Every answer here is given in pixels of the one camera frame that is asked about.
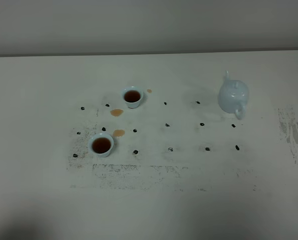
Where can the pale blue porcelain teapot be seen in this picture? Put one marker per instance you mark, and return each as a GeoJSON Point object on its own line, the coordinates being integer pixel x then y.
{"type": "Point", "coordinates": [233, 96]}

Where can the far pale blue teacup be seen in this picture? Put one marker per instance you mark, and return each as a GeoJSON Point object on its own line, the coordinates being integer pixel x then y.
{"type": "Point", "coordinates": [132, 96]}

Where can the pale blue teacup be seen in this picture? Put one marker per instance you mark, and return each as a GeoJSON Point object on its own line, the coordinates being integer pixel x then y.
{"type": "Point", "coordinates": [132, 96]}
{"type": "Point", "coordinates": [101, 144]}

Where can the near pale blue teacup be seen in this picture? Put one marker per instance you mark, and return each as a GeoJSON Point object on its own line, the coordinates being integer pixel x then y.
{"type": "Point", "coordinates": [101, 144]}

